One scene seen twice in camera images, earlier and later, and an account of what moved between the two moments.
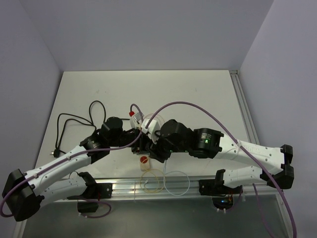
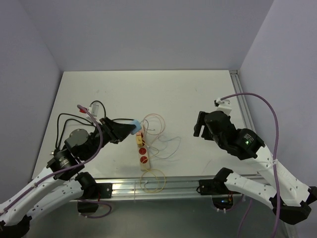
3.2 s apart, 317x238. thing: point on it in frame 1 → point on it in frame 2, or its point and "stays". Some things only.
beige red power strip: [144, 162] stays
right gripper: [156, 151] → [197, 127]
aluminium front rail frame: [156, 189] stays
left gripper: [139, 148] → [117, 131]
